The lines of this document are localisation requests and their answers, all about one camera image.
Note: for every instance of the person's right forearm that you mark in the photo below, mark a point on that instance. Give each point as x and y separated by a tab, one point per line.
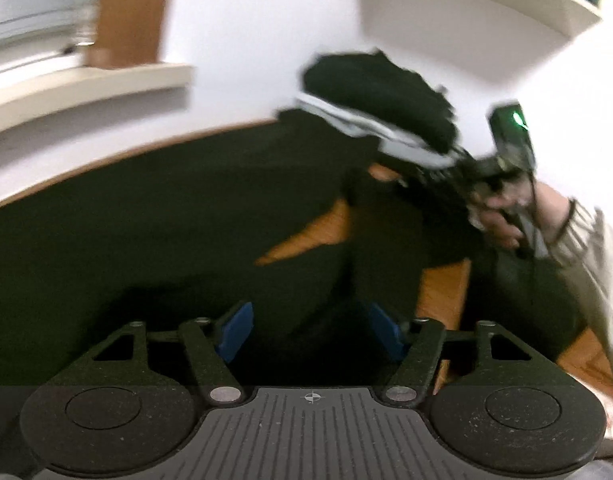
596	260

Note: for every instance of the folded grey white garment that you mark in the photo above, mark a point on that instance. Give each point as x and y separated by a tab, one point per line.
401	147

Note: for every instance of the dark cloth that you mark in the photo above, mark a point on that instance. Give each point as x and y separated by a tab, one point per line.
516	300

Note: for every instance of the white window blinds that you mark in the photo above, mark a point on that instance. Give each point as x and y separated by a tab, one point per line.
26	10

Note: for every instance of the black garment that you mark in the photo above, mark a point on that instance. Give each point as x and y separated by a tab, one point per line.
381	95
136	240

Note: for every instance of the person's right hand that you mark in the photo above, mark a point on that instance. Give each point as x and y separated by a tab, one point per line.
551	210

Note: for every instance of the cream window sill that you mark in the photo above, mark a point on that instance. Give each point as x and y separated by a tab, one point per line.
86	90

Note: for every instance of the folded black garment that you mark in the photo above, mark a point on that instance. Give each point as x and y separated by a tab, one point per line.
381	95

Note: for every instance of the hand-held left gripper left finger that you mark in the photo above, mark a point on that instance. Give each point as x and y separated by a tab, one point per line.
235	332

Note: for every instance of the wooden window frame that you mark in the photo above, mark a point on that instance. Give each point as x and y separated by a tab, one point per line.
131	10

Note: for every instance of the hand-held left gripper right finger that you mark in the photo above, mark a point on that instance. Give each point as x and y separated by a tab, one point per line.
386	332

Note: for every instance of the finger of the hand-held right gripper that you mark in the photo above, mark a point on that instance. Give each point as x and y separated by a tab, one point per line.
456	175

